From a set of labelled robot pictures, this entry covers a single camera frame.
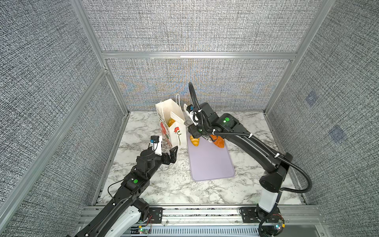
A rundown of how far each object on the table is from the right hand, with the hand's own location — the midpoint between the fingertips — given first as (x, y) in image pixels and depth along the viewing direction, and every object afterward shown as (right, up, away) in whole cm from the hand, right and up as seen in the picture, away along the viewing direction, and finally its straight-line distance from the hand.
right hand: (193, 125), depth 76 cm
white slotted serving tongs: (-7, +4, -5) cm, 9 cm away
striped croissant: (+2, -11, +24) cm, 26 cm away
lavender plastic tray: (+10, -22, +16) cm, 29 cm away
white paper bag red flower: (-10, -3, +7) cm, 13 cm away
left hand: (-12, -10, -1) cm, 16 cm away
